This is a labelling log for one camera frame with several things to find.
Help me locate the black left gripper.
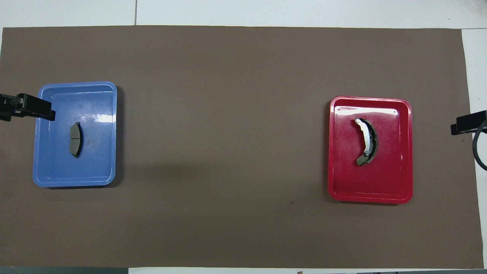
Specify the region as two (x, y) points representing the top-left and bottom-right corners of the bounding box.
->
(0, 93), (56, 122)

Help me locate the grey brake pad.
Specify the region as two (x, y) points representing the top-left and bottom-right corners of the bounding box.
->
(70, 122), (84, 158)

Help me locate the curved white brake shoe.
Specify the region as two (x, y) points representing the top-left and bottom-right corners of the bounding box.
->
(355, 118), (378, 166)

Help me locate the blue plastic tray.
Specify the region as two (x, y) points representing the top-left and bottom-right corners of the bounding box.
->
(32, 81), (118, 188)

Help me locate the red plastic tray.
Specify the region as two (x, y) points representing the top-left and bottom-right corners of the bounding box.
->
(328, 96), (413, 204)

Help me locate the brown table mat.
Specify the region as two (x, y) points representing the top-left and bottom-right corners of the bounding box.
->
(0, 25), (484, 269)

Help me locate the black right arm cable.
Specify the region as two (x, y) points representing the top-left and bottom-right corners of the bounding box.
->
(473, 121), (487, 170)

